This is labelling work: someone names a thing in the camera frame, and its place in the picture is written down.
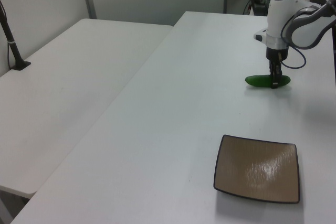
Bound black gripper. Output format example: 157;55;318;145
266;46;290;89

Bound green cucumber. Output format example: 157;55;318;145
245;74;291;89

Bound brown square ceramic plate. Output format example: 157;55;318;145
213;134;301;205

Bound white side table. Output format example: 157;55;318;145
0;18;174;200

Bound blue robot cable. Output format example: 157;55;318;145
279;11;307;69

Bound black slanted camera stand pole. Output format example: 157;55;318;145
0;0;32;71

